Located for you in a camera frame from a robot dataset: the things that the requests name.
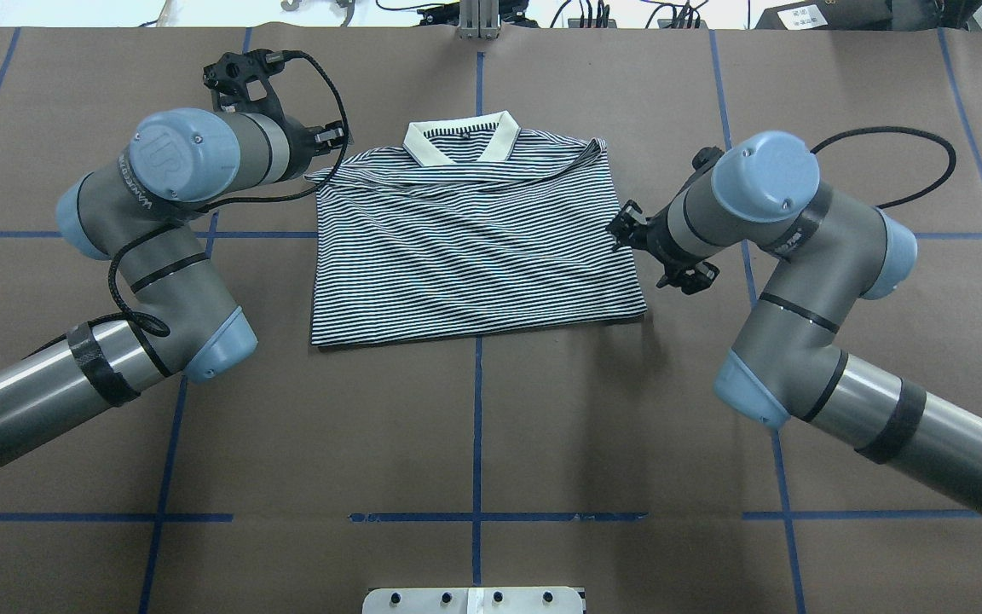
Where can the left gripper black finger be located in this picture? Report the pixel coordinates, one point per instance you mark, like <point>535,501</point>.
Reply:
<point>330,138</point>

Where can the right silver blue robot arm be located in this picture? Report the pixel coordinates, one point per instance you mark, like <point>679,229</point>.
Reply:
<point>831,250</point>

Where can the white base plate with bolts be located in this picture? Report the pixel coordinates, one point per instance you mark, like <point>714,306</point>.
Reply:
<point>508,599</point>

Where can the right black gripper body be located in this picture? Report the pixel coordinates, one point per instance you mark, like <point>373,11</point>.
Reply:
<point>658,238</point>

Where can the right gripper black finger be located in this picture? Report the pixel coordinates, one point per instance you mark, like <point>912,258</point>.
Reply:
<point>629,228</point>

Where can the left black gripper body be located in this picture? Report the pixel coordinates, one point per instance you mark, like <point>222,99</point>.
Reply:
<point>303,146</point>

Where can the blue white striped polo shirt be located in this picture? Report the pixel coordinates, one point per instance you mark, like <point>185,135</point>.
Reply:
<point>470,226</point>

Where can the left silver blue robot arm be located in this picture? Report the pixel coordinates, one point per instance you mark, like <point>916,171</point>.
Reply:
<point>174,314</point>

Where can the aluminium frame post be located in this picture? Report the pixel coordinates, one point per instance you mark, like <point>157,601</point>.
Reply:
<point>479,19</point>

